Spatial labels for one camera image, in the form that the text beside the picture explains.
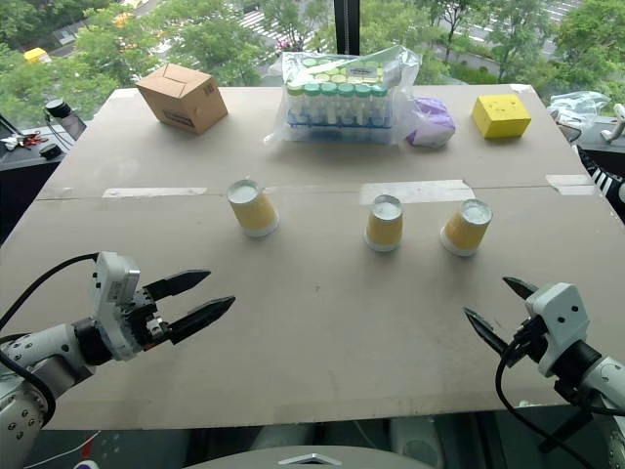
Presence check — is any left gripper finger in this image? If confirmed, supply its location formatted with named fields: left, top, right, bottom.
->
left=167, top=295, right=236, bottom=346
left=144, top=269, right=212, bottom=301

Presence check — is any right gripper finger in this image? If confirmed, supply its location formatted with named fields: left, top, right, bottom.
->
left=502, top=277, right=541, bottom=302
left=462, top=307, right=513, bottom=356

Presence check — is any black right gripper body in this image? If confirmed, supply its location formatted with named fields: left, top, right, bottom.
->
left=507, top=315, right=551, bottom=365

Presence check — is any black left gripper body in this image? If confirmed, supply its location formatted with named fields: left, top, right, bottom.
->
left=127, top=287, right=173, bottom=351

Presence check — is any yellow paper cup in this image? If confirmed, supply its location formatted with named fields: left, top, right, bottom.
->
left=363, top=193, right=405, bottom=253
left=227, top=179, right=280, bottom=239
left=438, top=197, right=494, bottom=257

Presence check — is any long white tape strip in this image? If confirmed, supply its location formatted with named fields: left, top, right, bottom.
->
left=102, top=187, right=209, bottom=198

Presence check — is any short white tape strip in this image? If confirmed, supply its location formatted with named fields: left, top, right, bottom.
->
left=545, top=174, right=595, bottom=196

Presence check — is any black white striped shoe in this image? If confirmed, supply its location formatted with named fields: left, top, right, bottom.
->
left=577, top=145, right=625, bottom=212

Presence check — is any wide white tape strip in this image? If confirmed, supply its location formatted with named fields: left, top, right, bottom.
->
left=359, top=179, right=478, bottom=206

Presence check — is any yellow foam block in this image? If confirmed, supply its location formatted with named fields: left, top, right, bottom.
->
left=471, top=94, right=532, bottom=140

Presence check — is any grey robot torso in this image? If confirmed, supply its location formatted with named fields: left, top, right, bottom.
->
left=184, top=444, right=443, bottom=469

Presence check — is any brown cardboard box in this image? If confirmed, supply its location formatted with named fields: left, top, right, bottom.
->
left=135, top=63, right=229, bottom=136

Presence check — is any white plastic figure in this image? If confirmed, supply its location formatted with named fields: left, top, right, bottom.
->
left=600, top=103, right=625, bottom=145

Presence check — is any crumpled clear plastic bag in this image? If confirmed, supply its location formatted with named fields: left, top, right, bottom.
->
left=547, top=91, right=612, bottom=144

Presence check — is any black side table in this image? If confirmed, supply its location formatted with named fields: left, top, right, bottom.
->
left=0, top=112, right=88, bottom=245

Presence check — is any purple gloves bundle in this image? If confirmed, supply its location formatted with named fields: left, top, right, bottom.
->
left=404, top=96, right=456, bottom=149

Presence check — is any blue rack of green-capped tubes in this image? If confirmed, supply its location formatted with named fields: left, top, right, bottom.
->
left=285, top=80, right=395, bottom=144

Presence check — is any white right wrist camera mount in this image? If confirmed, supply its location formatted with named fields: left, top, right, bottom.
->
left=524, top=281, right=593, bottom=378

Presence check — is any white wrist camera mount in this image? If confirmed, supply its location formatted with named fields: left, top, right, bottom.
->
left=87, top=251, right=147, bottom=362
left=524, top=281, right=593, bottom=378

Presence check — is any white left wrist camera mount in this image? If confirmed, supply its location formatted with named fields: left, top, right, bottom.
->
left=87, top=251, right=147, bottom=362

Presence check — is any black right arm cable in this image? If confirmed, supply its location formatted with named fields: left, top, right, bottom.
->
left=494, top=316, right=600, bottom=469

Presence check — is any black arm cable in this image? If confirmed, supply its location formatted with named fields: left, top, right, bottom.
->
left=0, top=252, right=102, bottom=333
left=494, top=316, right=600, bottom=469

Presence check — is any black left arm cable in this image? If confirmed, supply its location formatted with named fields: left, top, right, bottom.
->
left=0, top=252, right=102, bottom=333

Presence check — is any dark window frame post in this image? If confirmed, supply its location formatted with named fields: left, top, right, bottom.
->
left=333, top=0, right=363, bottom=58

